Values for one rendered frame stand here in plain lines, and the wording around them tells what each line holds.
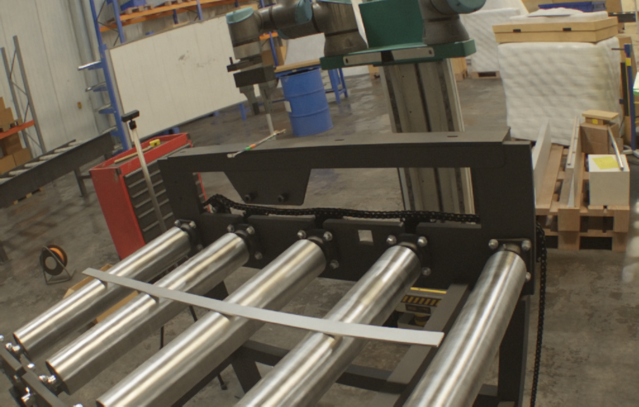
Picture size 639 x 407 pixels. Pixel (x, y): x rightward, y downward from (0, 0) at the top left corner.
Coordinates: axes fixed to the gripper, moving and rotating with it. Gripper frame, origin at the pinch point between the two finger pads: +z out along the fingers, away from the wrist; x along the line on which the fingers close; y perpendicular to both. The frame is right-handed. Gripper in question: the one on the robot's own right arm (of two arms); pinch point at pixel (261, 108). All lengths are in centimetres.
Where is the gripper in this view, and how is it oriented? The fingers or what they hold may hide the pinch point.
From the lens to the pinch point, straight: 157.0
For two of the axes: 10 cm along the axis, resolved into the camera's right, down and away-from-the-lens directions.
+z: 2.2, 9.2, 3.3
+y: 5.4, -4.0, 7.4
